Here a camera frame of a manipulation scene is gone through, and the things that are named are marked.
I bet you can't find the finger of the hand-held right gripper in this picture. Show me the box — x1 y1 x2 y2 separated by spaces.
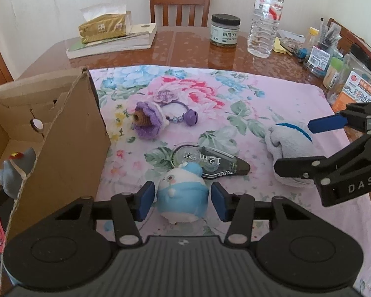
307 101 371 134
273 131 371 189

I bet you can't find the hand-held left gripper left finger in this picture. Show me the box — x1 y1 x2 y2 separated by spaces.
35 181 156 248

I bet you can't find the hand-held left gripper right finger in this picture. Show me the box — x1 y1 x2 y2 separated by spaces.
211 182 330 248

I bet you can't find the white sock with blue stripe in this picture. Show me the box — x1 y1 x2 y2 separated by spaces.
264 122 320 189

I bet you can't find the blue and white plush toy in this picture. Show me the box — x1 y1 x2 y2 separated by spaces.
156 162 210 223

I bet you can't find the brown cardboard box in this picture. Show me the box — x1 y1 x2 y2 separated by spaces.
0 67 112 297

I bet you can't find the grey cat toy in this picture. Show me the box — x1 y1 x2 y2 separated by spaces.
0 148 37 198

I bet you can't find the wooden desktop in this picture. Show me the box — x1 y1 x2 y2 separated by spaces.
17 25 371 149

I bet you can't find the clear black correction tape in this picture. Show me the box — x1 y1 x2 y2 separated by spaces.
170 144 251 179

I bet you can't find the clear container with orange label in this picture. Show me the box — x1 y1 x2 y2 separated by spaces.
328 52 371 113

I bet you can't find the green-lidded holder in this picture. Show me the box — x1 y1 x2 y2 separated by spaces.
323 57 344 91

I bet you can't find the clear jar of pens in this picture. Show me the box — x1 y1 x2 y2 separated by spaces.
303 17 343 77

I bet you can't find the purple crochet doll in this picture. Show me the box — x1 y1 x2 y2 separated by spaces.
131 100 169 139

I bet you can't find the yellow-lidded bottle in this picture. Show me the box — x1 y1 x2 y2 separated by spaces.
303 27 320 51

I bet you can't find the pink floral cloth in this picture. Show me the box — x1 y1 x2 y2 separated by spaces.
88 64 371 297

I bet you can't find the clear water bottle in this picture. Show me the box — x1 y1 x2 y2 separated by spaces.
247 0 285 58

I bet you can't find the dark-lidded glass jar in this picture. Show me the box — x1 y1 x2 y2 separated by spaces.
210 14 241 48

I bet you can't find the beige book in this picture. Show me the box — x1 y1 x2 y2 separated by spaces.
129 23 157 36

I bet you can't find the gold tissue pack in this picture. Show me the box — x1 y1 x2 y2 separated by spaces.
78 4 133 44

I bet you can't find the purple hair tie with bell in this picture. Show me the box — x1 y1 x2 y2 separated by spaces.
153 90 199 127

